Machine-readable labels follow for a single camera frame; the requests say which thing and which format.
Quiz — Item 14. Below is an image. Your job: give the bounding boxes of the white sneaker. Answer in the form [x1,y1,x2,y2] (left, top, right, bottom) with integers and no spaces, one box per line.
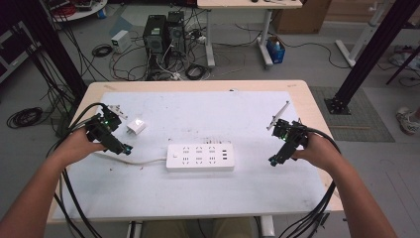
[395,105,420,136]

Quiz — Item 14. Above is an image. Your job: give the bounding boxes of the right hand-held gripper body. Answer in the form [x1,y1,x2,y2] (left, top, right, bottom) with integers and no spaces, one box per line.
[266,100,310,160]

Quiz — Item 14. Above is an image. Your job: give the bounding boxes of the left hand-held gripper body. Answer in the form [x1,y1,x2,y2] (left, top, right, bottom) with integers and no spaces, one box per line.
[85,103,129,156]

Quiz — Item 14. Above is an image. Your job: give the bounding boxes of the white power strip cable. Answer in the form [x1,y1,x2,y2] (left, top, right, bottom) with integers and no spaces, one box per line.
[92,151,168,166]

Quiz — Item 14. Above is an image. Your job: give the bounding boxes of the white table mat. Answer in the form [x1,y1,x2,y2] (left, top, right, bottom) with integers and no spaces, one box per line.
[52,90,329,221]

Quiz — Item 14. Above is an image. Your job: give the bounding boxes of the person's khaki trouser legs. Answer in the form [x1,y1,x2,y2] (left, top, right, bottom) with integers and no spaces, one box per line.
[141,217,263,238]

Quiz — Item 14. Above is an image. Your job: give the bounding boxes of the black computer tower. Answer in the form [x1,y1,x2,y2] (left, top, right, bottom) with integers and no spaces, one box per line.
[142,14,168,81]
[166,10,186,56]

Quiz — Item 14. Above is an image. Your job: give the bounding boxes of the brown cardboard box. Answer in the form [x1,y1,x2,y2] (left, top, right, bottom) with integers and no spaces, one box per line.
[271,0,333,35]

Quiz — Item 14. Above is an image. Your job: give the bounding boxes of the white charger adapter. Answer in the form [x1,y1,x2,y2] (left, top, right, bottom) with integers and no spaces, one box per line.
[126,118,148,136]

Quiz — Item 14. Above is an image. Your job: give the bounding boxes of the white power strip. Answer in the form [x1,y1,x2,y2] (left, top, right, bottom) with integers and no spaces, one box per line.
[165,142,236,173]

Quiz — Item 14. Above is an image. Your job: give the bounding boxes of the blue storage box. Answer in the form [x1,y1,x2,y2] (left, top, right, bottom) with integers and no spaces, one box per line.
[265,35,286,64]

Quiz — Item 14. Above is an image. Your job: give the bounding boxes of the person's left hand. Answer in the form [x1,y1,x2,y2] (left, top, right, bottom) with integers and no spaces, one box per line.
[52,126,107,166]

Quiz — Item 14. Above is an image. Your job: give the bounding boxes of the wooden table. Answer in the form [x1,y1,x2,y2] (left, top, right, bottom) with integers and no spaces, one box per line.
[46,79,345,226]

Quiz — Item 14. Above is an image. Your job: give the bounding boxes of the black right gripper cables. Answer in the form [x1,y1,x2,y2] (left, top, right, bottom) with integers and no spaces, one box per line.
[278,126,342,238]

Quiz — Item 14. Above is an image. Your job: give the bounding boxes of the white metal stand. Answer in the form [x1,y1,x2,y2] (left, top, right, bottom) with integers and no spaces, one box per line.
[334,0,391,68]

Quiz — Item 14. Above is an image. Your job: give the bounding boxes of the white-legged wooden desk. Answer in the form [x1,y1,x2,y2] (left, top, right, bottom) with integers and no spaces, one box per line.
[196,0,304,69]

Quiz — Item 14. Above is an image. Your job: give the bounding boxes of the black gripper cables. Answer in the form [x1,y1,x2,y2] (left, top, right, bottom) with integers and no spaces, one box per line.
[278,126,342,238]
[45,102,108,238]

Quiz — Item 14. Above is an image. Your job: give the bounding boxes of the grey floor mat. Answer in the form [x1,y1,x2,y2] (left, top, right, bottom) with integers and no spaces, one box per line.
[309,85,396,144]

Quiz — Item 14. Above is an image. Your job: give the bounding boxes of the white power supply box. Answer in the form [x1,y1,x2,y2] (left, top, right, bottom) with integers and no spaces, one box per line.
[110,29,133,55]

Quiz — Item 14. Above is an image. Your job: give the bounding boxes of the person's right hand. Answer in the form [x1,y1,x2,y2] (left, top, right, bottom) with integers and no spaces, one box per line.
[291,133,335,174]

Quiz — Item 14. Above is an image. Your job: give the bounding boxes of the coiled black cable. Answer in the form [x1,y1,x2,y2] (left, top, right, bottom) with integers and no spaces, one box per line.
[91,43,114,59]
[184,62,209,81]
[6,106,45,130]

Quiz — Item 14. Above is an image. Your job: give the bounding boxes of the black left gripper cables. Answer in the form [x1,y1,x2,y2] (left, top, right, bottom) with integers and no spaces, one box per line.
[45,102,108,238]

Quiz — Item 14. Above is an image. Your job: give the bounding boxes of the round white table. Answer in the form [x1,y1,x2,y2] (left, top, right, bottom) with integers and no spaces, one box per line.
[42,0,109,23]

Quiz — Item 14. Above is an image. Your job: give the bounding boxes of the black metal frame post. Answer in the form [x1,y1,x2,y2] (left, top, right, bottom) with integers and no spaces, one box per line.
[324,0,420,116]
[13,0,89,100]

